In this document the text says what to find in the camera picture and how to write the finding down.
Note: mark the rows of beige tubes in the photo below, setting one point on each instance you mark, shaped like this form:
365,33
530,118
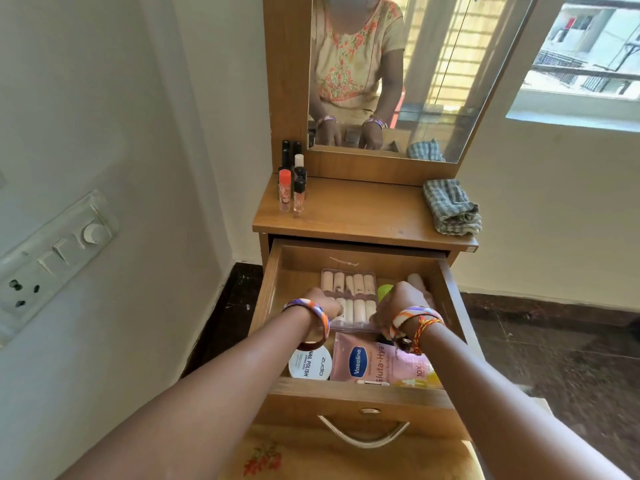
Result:
358,284

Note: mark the clear bottle with black cap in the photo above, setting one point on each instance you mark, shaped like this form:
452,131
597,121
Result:
299,197

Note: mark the person's right hand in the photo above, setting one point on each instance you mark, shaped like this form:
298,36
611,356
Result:
406,297

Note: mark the white capped bottle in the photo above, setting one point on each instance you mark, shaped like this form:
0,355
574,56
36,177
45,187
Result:
299,164

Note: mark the person's left fingers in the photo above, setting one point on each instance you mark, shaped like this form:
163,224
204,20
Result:
337,308

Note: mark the person's right fingers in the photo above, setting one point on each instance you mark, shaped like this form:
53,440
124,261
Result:
382,312

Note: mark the wooden drawer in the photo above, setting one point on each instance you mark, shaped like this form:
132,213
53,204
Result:
300,274

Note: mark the clear plastic organiser case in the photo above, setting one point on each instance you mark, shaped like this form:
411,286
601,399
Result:
356,299

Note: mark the red capped bottle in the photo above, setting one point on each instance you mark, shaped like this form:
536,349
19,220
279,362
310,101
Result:
285,190

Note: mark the pink lotion pouch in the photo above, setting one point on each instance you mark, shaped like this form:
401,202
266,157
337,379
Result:
370,367

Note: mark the wooden dressing table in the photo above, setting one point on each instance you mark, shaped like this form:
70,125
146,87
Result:
350,209

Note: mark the pale pink tube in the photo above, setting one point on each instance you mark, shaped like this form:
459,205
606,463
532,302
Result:
416,282

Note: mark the white round jar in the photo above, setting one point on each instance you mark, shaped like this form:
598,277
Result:
310,365

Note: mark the person's left forearm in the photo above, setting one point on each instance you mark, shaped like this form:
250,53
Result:
220,389

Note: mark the person's left hand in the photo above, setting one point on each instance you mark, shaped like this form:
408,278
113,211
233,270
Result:
321,300

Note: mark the mirror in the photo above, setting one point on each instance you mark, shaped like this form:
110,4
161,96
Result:
450,69

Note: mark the person's right forearm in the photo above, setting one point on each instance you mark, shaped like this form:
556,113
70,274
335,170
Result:
495,409

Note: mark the window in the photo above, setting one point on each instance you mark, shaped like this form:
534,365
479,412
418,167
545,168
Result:
585,54

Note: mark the folded checked cloth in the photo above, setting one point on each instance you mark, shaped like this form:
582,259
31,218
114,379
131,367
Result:
452,207

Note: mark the white wall switchboard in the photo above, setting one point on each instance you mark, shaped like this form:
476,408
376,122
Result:
55,254

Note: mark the multicoloured bangle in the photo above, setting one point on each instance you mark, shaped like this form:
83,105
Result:
320,314
411,312

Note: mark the yellow floral dress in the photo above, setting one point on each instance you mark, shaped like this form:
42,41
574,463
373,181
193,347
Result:
310,457

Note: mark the lime green lid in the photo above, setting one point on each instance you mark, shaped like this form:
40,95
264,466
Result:
384,291

